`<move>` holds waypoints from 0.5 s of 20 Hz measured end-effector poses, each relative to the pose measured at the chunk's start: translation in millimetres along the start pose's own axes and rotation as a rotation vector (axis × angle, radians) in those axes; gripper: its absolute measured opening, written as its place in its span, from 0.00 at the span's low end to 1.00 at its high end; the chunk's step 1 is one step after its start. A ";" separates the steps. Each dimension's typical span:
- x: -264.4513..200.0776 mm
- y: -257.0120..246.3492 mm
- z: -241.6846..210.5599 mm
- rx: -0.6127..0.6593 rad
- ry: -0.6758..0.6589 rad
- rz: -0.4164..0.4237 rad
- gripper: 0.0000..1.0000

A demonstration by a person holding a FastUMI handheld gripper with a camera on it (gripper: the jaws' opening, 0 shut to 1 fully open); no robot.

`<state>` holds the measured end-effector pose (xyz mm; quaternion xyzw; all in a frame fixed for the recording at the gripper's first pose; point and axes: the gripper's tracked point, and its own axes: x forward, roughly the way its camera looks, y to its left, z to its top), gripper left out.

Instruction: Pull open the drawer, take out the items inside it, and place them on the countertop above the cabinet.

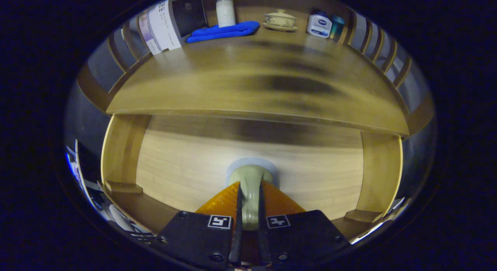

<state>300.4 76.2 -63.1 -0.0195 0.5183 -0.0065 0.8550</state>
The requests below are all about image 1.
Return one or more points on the wooden countertop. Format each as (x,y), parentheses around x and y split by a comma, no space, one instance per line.
(233,77)

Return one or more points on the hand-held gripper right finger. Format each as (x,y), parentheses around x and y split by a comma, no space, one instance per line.
(264,240)

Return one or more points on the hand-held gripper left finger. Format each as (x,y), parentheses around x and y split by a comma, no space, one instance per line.
(236,240)

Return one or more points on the thick white book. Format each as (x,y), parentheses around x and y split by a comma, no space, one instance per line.
(167,28)

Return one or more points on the white blue room equipment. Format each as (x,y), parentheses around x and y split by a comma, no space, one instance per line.
(73,166)

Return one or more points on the thin pale purple book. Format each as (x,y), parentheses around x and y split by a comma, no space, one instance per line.
(147,34)

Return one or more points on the brown wooden drawer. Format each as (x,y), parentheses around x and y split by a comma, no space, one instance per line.
(186,166)

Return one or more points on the white pump bottle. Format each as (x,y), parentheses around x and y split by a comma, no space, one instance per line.
(225,13)

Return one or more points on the beige lidded ceramic cup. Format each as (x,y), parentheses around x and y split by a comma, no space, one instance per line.
(279,19)

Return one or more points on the white blue-capped lotion bottle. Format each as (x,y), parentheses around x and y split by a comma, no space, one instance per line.
(319,25)

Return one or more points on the brown wooden cabinet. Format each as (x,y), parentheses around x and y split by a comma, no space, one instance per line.
(95,94)

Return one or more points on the teal slim bottle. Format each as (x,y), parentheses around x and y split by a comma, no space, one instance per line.
(337,28)

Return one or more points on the folded blue cloth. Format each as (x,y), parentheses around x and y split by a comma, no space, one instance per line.
(221,31)

